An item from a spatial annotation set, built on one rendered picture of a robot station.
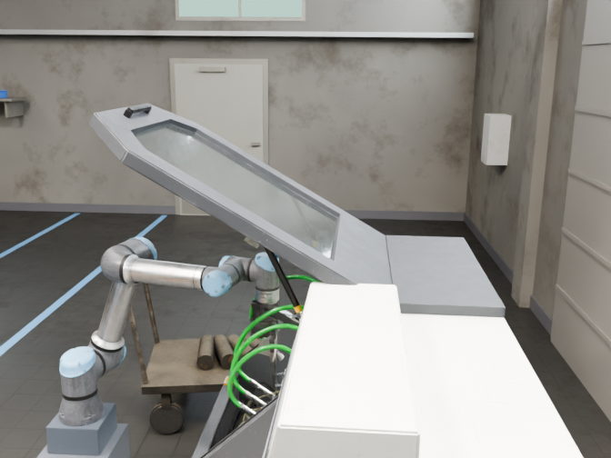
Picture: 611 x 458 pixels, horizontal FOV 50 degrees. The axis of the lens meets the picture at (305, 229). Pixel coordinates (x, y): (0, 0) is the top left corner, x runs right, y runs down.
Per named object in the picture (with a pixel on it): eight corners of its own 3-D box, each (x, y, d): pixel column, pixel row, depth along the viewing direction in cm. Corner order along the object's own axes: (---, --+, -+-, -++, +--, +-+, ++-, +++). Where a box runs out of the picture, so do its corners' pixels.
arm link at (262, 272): (258, 250, 210) (283, 253, 207) (258, 282, 212) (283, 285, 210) (248, 256, 202) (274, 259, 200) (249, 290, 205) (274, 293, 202)
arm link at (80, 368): (54, 393, 221) (50, 357, 218) (79, 376, 234) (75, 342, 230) (83, 400, 218) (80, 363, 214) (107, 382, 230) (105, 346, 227)
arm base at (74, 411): (51, 425, 221) (48, 399, 218) (69, 403, 235) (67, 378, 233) (95, 427, 220) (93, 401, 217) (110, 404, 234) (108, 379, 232)
